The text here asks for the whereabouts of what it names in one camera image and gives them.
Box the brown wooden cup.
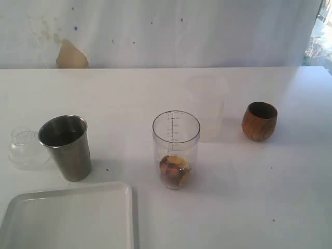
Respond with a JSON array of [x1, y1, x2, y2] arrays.
[[241, 102, 278, 142]]

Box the clear dome strainer lid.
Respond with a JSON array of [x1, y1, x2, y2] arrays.
[[8, 127, 50, 171]]

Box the clear plastic shaker cup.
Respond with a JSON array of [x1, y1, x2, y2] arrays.
[[152, 110, 200, 185]]

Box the white metal tray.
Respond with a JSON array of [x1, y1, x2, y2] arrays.
[[1, 182, 134, 248]]

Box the coins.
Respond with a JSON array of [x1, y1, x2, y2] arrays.
[[159, 155, 191, 190]]

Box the translucent white plastic container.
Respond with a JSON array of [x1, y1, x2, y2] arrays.
[[186, 74, 228, 143]]

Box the stainless steel cup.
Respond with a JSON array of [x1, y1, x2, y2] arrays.
[[38, 115, 92, 182]]

